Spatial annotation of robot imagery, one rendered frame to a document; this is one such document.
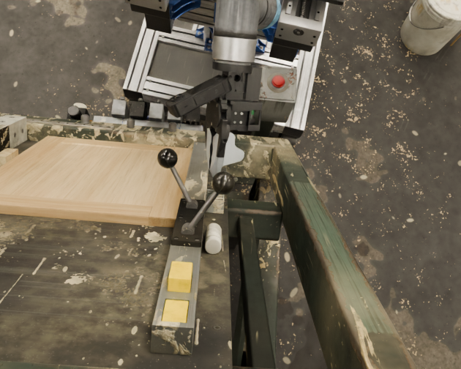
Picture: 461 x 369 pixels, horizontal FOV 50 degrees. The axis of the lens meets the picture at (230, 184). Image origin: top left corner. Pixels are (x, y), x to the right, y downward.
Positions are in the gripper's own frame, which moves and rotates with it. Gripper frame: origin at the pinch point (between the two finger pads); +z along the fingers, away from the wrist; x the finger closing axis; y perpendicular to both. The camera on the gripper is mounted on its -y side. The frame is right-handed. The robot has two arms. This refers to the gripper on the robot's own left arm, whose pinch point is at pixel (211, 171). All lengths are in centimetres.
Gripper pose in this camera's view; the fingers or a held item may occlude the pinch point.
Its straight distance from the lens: 92.8
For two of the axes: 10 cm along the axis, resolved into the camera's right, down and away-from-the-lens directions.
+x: -3.6, -3.2, 8.8
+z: -1.0, 9.5, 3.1
